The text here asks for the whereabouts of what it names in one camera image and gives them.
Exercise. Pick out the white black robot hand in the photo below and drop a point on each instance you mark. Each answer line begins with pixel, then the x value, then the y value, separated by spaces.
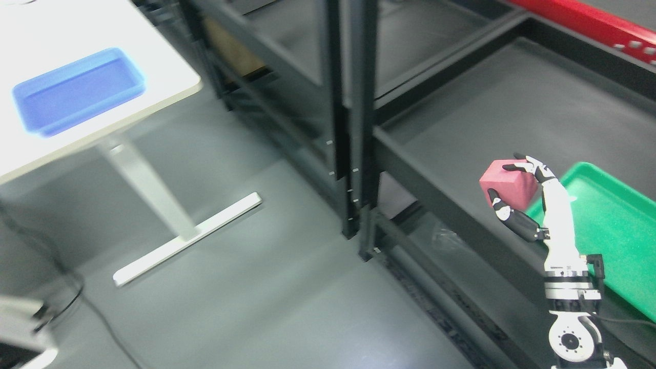
pixel 557 230

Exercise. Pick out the pink cube block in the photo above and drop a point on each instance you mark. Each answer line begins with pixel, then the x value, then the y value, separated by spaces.
pixel 516 188

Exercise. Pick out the white robot forearm wrist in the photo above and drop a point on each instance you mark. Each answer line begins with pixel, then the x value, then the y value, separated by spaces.
pixel 574 299

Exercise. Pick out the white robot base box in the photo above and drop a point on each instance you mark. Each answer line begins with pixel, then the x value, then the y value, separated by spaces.
pixel 25 341

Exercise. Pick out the green plastic tray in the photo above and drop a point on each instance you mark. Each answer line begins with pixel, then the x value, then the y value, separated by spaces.
pixel 613 219

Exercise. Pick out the black metal shelf right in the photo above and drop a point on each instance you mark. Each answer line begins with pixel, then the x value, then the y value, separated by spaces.
pixel 536 88

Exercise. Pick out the black metal shelf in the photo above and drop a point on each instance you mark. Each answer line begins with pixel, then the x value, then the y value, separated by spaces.
pixel 536 88
pixel 328 63

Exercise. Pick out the black metal shelf left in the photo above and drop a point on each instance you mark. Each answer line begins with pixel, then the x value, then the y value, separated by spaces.
pixel 328 63

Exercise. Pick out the blue plastic tray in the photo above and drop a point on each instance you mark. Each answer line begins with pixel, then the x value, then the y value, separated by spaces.
pixel 67 96

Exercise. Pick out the clear plastic bag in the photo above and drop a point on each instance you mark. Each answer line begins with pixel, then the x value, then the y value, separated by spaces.
pixel 438 240

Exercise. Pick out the red metal beam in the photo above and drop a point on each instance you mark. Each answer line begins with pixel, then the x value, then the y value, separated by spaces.
pixel 609 29

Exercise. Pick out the brown cardboard box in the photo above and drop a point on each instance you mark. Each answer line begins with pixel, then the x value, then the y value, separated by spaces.
pixel 233 52

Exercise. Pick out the white desk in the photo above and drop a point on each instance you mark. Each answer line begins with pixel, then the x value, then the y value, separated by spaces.
pixel 40 36

